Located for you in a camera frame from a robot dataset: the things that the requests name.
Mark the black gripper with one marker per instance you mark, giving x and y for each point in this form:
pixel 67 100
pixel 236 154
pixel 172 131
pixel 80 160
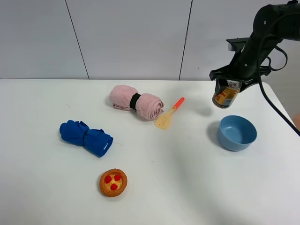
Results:
pixel 244 68

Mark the gold Red Bull can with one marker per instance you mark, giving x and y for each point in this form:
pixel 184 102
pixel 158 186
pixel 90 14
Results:
pixel 226 98

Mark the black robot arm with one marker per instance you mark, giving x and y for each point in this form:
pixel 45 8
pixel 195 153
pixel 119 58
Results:
pixel 272 24

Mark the blue plastic bowl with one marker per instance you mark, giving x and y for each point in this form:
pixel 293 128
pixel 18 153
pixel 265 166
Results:
pixel 236 133

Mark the brown cardboard box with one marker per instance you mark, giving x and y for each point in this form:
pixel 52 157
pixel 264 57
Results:
pixel 296 121

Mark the rolled pink towel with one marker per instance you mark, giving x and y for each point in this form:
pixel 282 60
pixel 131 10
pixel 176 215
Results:
pixel 127 98

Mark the bundled blue cloth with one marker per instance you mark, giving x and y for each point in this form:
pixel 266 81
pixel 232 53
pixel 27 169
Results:
pixel 95 141

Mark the toy fruit tart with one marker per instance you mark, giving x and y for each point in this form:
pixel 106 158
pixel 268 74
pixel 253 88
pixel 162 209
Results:
pixel 113 182

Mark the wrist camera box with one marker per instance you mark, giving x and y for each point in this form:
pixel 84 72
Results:
pixel 236 44

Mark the orange handled beige spatula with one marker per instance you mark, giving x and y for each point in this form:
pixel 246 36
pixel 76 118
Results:
pixel 164 121

